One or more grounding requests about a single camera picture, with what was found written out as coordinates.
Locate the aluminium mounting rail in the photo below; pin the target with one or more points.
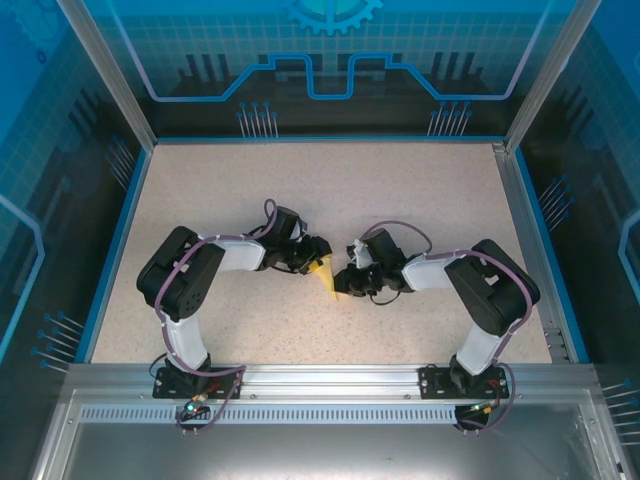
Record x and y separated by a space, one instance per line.
330 380

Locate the aluminium side rail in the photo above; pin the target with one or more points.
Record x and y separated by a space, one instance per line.
525 225

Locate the blue table edge strip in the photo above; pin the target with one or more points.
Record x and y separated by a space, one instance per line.
120 250
549 250

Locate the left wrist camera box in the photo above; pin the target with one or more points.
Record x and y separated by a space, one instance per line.
299 231

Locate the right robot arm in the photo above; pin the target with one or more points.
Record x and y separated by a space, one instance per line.
495 290

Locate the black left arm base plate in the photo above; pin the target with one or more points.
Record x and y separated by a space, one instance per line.
170 385

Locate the grey metal front panel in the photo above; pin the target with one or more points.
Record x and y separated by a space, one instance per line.
325 455

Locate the aluminium frame post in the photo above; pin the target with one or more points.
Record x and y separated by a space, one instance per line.
546 75
113 75

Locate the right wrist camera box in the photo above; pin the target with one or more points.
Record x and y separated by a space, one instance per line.
361 252

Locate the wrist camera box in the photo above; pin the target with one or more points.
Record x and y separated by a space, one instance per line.
361 252
299 231

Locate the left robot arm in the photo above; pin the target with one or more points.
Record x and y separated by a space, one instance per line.
180 280

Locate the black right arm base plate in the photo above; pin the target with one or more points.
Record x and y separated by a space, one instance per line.
435 382

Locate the yellow cloth sheet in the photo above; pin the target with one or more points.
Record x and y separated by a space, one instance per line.
328 280

